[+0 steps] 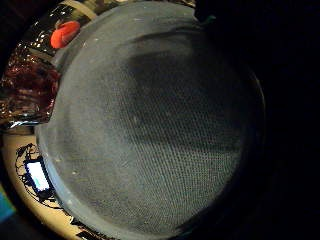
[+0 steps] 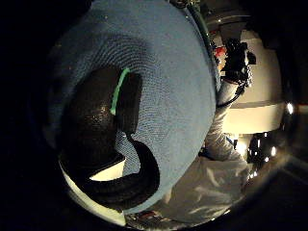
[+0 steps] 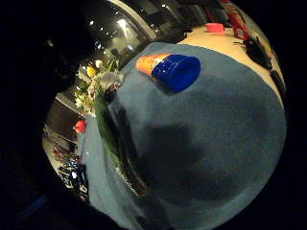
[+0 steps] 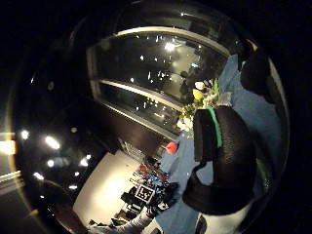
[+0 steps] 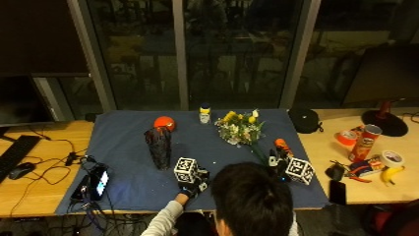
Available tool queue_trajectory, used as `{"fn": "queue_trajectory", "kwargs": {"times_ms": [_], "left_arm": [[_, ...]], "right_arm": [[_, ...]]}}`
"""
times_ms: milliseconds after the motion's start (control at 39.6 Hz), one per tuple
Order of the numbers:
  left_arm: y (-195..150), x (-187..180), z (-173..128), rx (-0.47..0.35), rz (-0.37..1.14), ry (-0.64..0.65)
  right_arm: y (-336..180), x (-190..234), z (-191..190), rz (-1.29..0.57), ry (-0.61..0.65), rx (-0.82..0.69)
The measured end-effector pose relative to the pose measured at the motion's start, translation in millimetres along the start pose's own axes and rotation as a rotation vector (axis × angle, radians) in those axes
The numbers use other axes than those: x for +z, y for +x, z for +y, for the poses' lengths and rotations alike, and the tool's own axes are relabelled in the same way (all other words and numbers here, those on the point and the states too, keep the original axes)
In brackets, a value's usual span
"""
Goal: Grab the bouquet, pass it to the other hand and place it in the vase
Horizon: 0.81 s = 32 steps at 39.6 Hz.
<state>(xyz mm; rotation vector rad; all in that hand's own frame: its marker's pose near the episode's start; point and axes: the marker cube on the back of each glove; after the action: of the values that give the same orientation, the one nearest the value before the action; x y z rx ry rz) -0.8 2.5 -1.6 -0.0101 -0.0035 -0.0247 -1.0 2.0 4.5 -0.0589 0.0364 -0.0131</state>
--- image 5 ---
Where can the person's left hand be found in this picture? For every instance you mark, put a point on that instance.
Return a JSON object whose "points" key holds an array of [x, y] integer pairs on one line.
{"points": [[194, 188]]}

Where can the person's right hand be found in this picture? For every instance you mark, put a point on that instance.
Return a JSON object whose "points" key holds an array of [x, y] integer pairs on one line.
{"points": [[280, 167]]}

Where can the orange and black tool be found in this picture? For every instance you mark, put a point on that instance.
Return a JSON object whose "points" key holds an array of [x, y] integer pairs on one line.
{"points": [[282, 146]]}

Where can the white marker cube left glove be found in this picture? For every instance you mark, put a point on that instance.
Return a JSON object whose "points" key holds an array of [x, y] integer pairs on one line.
{"points": [[186, 169]]}

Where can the white marker cube glove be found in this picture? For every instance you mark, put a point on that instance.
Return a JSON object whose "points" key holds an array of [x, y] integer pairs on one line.
{"points": [[186, 169], [300, 171]]}

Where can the white marker cube right glove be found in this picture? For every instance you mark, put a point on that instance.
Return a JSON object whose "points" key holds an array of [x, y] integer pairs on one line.
{"points": [[300, 171]]}

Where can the yellow and white flower bouquet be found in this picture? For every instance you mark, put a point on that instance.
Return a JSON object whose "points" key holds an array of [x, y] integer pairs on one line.
{"points": [[240, 128]]}

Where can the black cap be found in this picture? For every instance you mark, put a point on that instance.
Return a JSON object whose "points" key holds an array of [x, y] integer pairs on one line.
{"points": [[305, 120]]}

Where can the the person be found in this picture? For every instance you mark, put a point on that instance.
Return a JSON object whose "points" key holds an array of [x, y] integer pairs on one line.
{"points": [[253, 203]]}

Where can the black cone vase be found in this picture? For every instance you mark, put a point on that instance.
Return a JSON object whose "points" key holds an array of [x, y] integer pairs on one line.
{"points": [[159, 147]]}

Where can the small black pouch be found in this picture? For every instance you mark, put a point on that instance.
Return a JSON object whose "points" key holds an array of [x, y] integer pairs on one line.
{"points": [[335, 172]]}

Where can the orange tape roll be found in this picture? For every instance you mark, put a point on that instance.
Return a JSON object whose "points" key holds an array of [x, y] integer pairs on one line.
{"points": [[347, 138]]}

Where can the black phone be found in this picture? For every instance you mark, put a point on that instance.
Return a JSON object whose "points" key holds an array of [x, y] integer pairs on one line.
{"points": [[338, 192]]}

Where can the blue table cloth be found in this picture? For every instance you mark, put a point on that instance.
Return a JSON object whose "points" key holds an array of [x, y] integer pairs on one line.
{"points": [[131, 154]]}

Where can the orange ball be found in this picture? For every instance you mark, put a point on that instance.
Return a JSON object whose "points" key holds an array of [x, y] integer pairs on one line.
{"points": [[165, 122]]}

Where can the small bottle with blue cap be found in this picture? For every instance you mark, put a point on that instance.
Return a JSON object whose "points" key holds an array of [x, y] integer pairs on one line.
{"points": [[205, 114]]}

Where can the blue and red snack packet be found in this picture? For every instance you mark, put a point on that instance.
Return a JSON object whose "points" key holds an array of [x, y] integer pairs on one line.
{"points": [[365, 167]]}

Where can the red chips can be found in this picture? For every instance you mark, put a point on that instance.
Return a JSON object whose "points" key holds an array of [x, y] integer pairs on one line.
{"points": [[365, 144]]}

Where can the phone with lit screen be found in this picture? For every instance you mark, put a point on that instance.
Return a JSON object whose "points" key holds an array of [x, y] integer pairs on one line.
{"points": [[100, 183]]}

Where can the white tape roll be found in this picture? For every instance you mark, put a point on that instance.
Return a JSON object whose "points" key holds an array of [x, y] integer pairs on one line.
{"points": [[391, 158]]}

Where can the yellow banana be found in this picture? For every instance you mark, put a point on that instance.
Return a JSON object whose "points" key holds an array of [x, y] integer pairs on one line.
{"points": [[390, 175]]}

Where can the black box device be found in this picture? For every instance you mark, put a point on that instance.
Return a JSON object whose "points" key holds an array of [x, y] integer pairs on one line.
{"points": [[80, 189]]}

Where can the small black round object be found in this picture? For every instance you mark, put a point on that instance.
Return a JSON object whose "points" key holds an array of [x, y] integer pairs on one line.
{"points": [[91, 117]]}

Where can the red chair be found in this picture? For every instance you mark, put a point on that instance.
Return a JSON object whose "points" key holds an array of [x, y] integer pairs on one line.
{"points": [[393, 219]]}

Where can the black monitor with red stand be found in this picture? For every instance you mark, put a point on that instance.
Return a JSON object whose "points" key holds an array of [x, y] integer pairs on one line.
{"points": [[383, 75]]}

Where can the black computer mouse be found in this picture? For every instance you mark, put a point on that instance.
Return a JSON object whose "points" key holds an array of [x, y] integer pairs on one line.
{"points": [[22, 170]]}

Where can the black keyboard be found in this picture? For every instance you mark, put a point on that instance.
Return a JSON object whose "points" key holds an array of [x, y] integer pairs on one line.
{"points": [[18, 155]]}

